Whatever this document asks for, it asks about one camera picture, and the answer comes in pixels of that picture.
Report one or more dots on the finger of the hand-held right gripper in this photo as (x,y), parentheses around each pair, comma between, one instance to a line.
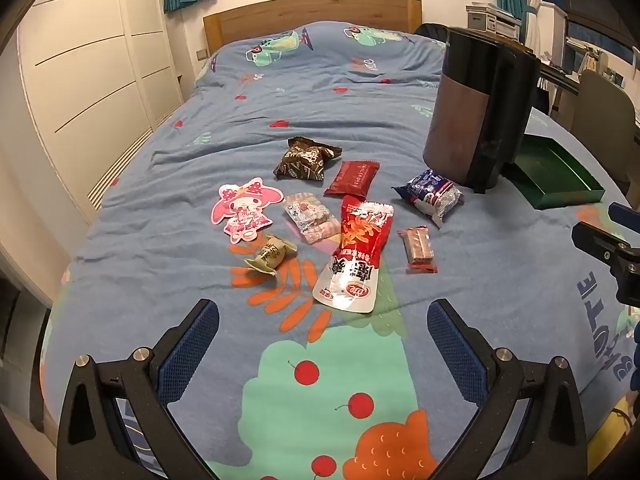
(622,212)
(597,237)

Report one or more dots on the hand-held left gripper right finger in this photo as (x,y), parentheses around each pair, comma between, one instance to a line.
(445,325)

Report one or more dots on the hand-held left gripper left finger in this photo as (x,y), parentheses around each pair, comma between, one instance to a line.
(199,322)

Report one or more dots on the green tray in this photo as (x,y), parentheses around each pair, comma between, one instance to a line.
(550,175)

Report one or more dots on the brown wafer packet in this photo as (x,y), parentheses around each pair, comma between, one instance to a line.
(417,247)

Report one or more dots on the beige snack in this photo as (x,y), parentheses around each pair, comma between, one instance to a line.
(270,255)

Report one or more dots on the red and white snack pouch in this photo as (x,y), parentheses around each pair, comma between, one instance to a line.
(357,245)

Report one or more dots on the pink cartoon figure packet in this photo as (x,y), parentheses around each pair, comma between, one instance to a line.
(242,210)

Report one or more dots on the blue and white snack packet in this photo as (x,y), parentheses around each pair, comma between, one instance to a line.
(430,195)

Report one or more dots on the clear candy packet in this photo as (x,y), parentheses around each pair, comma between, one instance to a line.
(312,217)

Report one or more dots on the red snack packet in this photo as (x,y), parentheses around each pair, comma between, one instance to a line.
(352,178)

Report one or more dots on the dark brown snack packet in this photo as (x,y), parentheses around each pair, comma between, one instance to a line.
(305,160)

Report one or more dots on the grey chair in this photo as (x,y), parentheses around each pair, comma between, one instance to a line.
(600,110)

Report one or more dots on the black and brown electric kettle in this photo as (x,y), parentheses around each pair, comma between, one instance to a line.
(460,120)

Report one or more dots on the blue printed bedsheet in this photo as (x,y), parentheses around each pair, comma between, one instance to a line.
(200,125)

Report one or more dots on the white printer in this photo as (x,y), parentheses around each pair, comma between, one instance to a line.
(492,19)

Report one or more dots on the black backpack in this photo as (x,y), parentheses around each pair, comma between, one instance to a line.
(431,31)

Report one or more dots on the white wardrobe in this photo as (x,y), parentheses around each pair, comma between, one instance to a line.
(90,70)

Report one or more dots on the wooden headboard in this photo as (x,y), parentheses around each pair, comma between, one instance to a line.
(310,15)

